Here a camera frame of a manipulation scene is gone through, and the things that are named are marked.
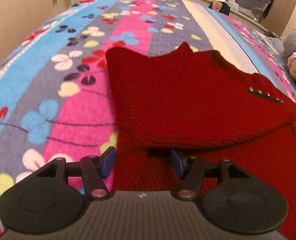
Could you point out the red knitted sweater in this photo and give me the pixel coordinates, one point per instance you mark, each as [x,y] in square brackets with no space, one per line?
[187,92]

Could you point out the floral striped bed blanket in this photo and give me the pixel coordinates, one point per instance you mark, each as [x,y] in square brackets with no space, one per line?
[38,55]

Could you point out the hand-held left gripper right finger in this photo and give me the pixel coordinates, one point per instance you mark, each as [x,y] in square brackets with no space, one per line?
[177,163]

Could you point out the tissue pack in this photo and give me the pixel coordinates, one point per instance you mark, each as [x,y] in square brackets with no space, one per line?
[232,4]

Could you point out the pink cloth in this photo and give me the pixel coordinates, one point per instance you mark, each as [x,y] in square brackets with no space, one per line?
[215,5]

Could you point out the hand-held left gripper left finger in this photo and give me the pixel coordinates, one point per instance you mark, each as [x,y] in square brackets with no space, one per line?
[108,162]

